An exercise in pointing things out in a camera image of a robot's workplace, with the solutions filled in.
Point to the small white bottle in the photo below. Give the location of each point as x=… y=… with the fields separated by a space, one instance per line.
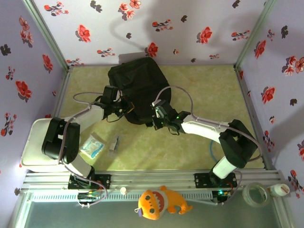
x=280 y=190

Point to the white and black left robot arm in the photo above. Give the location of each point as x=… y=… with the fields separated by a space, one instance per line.
x=88 y=114

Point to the aluminium corner post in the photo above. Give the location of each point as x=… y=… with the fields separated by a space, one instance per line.
x=47 y=33
x=254 y=33

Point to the orange shark plush toy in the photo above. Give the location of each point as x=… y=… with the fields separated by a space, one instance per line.
x=155 y=202

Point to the small circuit board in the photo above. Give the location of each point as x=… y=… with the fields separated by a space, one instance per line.
x=222 y=193
x=89 y=196

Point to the black backpack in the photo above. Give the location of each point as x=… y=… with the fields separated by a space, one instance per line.
x=140 y=80

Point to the small white cap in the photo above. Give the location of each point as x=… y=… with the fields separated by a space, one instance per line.
x=123 y=190

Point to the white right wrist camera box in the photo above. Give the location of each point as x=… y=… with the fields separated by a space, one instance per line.
x=159 y=109

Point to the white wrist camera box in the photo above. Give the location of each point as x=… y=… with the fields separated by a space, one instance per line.
x=118 y=96
x=159 y=109

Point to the small grey metal object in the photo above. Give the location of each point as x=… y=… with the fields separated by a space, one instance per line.
x=114 y=146

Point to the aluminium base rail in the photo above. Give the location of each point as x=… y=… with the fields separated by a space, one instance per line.
x=152 y=178

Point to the white plastic tray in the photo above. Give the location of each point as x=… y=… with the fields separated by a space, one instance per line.
x=31 y=147

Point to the blue and white tissue packet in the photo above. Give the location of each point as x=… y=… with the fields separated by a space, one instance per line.
x=92 y=147

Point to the aluminium side rail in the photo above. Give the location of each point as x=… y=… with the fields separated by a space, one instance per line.
x=62 y=92
x=245 y=95

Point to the clear tape roll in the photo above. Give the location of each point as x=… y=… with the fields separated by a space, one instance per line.
x=248 y=202

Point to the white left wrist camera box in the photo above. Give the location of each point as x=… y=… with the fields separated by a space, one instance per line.
x=118 y=96

